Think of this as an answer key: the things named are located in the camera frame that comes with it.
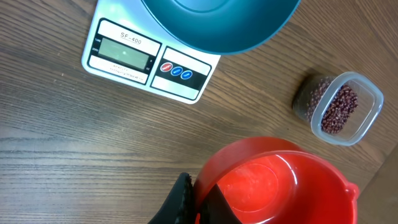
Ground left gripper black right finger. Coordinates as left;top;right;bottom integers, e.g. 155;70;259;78
199;184;241;224

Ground blue bowl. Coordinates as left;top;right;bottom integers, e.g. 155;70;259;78
143;0;300;55

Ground red plastic scoop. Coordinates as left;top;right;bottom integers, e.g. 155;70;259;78
193;136;359;224

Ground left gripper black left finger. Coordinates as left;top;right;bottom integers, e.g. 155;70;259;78
149;172;195;224

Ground red beans in container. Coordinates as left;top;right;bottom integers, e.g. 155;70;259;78
305;77;358;134

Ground clear plastic container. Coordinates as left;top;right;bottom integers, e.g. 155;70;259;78
292;72;384;146

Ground white digital kitchen scale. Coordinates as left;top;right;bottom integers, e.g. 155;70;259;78
81;0;220;104

